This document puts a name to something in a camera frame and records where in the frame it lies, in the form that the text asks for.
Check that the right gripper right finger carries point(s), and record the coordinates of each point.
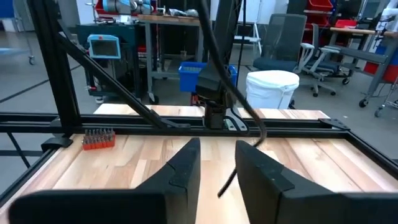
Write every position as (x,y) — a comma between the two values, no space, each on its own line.
(311,207)

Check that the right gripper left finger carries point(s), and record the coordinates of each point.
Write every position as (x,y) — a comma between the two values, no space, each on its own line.
(109,207)

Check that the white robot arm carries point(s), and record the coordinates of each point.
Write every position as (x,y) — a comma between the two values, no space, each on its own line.
(388,17)

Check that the red ridged block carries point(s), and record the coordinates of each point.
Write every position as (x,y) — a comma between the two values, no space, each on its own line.
(99,139)

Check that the white bagged bin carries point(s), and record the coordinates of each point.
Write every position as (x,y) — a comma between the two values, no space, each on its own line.
(272,90)

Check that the grey office chair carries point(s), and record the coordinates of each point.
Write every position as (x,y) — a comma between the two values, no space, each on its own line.
(323,62)

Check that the blue plastic crate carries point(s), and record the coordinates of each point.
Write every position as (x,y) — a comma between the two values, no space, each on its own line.
(189,76)

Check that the blue teach pendant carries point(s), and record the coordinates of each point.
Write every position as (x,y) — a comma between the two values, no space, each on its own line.
(104,46)

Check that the black mesh office chair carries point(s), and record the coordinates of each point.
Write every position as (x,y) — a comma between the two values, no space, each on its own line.
(283,40)

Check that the grey metal workbench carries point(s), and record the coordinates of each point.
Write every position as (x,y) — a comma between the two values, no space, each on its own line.
(169,46)

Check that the red storage bin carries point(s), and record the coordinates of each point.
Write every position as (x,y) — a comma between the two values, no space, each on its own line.
(320,4)

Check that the black aluminium table frame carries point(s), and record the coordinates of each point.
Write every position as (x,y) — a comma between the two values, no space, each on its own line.
(62,77)

